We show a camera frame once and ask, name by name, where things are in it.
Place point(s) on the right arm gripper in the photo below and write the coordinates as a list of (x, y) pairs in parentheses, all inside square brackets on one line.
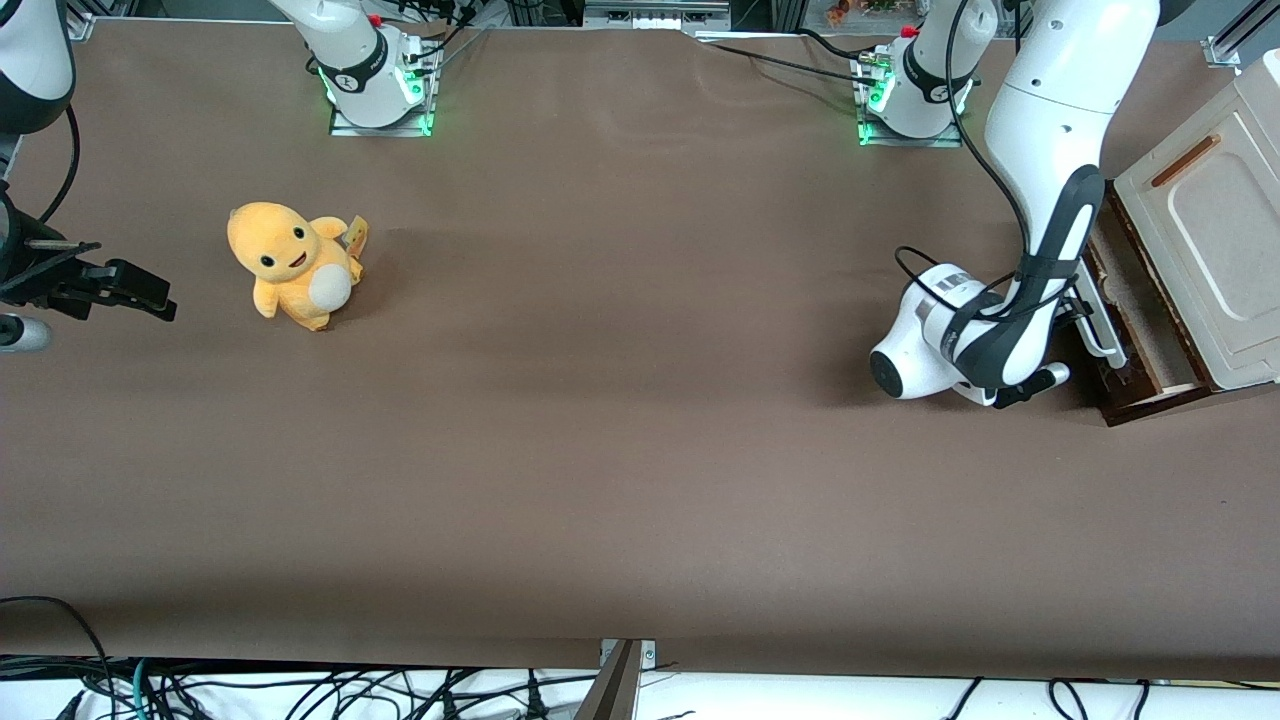
[(28, 277)]

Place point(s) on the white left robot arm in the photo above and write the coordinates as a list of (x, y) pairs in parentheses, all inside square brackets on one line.
[(1050, 120)]

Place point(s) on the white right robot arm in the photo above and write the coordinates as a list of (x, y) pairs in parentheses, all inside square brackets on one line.
[(350, 60)]

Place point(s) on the dark brown wooden drawer cabinet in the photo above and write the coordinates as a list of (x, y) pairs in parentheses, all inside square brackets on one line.
[(1150, 405)]

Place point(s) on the cream plastic box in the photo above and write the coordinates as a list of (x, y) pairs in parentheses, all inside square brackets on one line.
[(1220, 230)]

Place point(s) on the orange plush toy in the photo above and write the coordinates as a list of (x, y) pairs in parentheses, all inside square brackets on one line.
[(290, 260)]

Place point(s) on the large table cover mat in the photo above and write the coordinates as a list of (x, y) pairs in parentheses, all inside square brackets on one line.
[(640, 450)]

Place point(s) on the grey electronics unit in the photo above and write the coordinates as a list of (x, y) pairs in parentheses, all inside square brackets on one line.
[(650, 15)]

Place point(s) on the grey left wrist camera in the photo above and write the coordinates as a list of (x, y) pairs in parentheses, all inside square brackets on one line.
[(1050, 378)]

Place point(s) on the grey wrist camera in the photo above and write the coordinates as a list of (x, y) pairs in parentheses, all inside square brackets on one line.
[(1050, 378), (20, 335)]

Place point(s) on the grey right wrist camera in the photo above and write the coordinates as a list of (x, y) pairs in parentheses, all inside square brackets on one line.
[(20, 335)]

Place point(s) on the aluminium frame profile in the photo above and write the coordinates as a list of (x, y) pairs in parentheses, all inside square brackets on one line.
[(80, 25), (1222, 50)]

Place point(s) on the aluminium profile with bracket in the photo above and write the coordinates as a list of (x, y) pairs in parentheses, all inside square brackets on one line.
[(615, 690)]

